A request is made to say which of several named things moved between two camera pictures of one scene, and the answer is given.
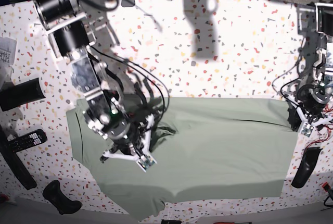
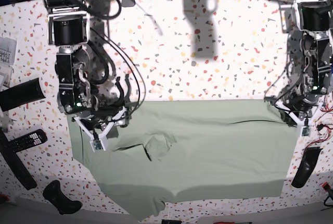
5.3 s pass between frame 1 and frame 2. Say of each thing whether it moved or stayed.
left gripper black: moved
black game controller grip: stayed
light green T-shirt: stayed
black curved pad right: stayed
